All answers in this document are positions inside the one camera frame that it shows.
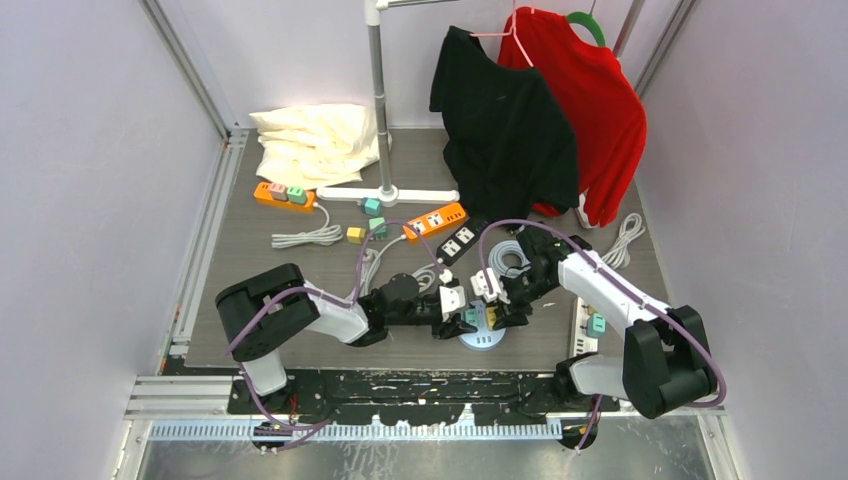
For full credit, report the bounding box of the round blue power strip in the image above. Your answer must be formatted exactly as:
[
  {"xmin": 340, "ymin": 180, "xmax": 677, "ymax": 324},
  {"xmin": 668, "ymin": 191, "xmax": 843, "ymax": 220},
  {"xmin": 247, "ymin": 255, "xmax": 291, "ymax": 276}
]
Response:
[{"xmin": 459, "ymin": 300, "xmax": 506, "ymax": 352}]

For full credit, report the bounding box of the grey round cable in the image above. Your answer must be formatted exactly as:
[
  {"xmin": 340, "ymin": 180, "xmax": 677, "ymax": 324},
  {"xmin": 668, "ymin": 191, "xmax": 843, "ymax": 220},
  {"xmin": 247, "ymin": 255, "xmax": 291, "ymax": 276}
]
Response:
[{"xmin": 486, "ymin": 239, "xmax": 531, "ymax": 280}]

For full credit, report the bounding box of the black power strip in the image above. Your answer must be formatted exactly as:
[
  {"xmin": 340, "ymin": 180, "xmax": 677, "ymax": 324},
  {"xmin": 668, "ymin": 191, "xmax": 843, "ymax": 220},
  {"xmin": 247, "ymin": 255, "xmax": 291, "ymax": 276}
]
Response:
[{"xmin": 436, "ymin": 221, "xmax": 481, "ymax": 267}]

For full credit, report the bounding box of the white usb power strip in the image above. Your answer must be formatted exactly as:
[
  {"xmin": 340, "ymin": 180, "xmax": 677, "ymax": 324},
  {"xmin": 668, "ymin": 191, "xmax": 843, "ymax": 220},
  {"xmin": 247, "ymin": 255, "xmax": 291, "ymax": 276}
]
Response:
[{"xmin": 569, "ymin": 297, "xmax": 600, "ymax": 357}]

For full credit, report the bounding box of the orange power strip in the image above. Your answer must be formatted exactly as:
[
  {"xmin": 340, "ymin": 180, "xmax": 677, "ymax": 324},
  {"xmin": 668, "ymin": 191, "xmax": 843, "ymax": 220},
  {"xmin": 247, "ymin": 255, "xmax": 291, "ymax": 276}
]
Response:
[
  {"xmin": 403, "ymin": 202, "xmax": 467, "ymax": 243},
  {"xmin": 253, "ymin": 182, "xmax": 316, "ymax": 213}
]

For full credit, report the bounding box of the yellow usb charger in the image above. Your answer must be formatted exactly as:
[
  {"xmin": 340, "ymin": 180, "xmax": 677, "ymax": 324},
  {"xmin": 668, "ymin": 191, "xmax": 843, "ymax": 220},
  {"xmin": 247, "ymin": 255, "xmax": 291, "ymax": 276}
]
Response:
[{"xmin": 346, "ymin": 227, "xmax": 367, "ymax": 244}]

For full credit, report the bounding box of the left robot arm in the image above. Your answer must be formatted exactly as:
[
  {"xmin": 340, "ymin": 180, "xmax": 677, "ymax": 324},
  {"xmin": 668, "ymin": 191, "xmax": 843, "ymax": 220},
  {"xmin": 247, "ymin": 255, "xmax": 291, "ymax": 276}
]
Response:
[{"xmin": 214, "ymin": 263, "xmax": 477, "ymax": 413}]

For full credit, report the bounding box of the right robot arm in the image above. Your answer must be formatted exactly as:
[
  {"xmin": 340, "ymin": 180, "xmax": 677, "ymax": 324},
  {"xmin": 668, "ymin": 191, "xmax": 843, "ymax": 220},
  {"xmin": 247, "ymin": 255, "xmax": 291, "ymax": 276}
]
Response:
[{"xmin": 479, "ymin": 221, "xmax": 727, "ymax": 419}]

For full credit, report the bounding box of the black t-shirt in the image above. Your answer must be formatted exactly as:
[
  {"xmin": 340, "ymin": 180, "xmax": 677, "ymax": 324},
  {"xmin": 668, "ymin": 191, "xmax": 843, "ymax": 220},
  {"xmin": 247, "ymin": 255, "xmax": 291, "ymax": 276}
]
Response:
[{"xmin": 429, "ymin": 26, "xmax": 579, "ymax": 221}]

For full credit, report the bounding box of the white clothes rack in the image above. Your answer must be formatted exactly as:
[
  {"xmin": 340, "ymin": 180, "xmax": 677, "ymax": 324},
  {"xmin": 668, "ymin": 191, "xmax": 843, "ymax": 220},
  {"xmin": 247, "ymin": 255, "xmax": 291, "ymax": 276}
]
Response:
[{"xmin": 316, "ymin": 0, "xmax": 460, "ymax": 207}]

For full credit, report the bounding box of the red t-shirt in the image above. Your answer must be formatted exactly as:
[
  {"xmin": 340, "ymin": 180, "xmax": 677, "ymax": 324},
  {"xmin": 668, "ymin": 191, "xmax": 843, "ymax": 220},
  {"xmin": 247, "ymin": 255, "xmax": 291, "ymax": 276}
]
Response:
[{"xmin": 497, "ymin": 6, "xmax": 648, "ymax": 227}]

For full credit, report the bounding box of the pink charger on far strip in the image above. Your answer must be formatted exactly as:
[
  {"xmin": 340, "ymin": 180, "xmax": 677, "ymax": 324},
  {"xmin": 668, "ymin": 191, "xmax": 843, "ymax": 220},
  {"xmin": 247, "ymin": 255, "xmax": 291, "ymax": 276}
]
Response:
[{"xmin": 268, "ymin": 183, "xmax": 288, "ymax": 202}]

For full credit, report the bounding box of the cream folded cloth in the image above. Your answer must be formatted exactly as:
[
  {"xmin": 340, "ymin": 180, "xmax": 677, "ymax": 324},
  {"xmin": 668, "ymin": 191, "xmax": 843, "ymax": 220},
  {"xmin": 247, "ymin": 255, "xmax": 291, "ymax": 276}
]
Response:
[{"xmin": 250, "ymin": 103, "xmax": 378, "ymax": 190}]

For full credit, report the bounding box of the pink hanger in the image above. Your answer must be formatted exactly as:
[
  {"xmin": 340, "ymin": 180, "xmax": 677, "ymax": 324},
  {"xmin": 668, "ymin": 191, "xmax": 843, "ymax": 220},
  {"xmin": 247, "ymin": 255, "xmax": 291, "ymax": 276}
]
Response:
[{"xmin": 471, "ymin": 0, "xmax": 535, "ymax": 68}]

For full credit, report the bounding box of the green hanger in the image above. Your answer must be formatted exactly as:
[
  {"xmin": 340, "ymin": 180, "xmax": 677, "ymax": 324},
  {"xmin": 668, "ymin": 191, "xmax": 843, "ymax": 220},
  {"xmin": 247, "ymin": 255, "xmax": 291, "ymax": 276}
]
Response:
[{"xmin": 565, "ymin": 1, "xmax": 607, "ymax": 48}]

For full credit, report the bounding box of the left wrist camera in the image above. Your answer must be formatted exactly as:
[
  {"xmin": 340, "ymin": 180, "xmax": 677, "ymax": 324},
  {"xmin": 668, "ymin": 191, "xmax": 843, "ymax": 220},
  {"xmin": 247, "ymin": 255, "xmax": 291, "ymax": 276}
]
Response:
[{"xmin": 438, "ymin": 269, "xmax": 467, "ymax": 322}]

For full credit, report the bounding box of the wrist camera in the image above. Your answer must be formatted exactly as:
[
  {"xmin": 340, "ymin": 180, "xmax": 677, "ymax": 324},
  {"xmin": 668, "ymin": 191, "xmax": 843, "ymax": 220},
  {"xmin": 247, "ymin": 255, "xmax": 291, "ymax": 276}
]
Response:
[
  {"xmin": 438, "ymin": 269, "xmax": 467, "ymax": 322},
  {"xmin": 470, "ymin": 267, "xmax": 503, "ymax": 303}
]

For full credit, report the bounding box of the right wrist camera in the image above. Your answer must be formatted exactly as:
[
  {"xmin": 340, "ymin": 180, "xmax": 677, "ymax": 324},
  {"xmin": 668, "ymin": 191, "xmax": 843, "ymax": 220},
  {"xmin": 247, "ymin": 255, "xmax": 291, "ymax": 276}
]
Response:
[{"xmin": 470, "ymin": 267, "xmax": 503, "ymax": 303}]

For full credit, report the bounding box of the white cable of black strip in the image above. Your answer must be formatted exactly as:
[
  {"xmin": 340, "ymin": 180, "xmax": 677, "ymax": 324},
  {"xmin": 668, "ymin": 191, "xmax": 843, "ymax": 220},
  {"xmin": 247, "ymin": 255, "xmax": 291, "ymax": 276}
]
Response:
[{"xmin": 407, "ymin": 258, "xmax": 446, "ymax": 296}]

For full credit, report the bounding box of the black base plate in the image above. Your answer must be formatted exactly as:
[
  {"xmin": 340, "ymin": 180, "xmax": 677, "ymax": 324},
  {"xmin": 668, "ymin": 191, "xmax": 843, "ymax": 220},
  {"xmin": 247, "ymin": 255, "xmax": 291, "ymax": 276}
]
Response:
[{"xmin": 227, "ymin": 370, "xmax": 620, "ymax": 448}]

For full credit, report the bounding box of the white cable bundle right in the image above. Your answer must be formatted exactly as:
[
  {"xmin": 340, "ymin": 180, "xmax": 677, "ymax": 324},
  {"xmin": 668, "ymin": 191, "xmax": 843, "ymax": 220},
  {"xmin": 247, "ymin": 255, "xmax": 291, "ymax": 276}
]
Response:
[{"xmin": 596, "ymin": 212, "xmax": 646, "ymax": 270}]

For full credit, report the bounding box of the white cable of far strip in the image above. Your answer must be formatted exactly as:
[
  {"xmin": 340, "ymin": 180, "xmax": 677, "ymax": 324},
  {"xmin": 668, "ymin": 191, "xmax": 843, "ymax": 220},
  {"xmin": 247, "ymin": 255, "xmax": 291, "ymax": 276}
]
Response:
[{"xmin": 270, "ymin": 202, "xmax": 345, "ymax": 250}]

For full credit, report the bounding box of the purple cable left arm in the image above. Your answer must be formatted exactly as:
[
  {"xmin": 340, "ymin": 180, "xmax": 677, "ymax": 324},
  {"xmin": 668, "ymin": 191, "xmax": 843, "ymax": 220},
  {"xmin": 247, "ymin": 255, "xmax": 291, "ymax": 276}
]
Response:
[{"xmin": 225, "ymin": 221, "xmax": 452, "ymax": 453}]

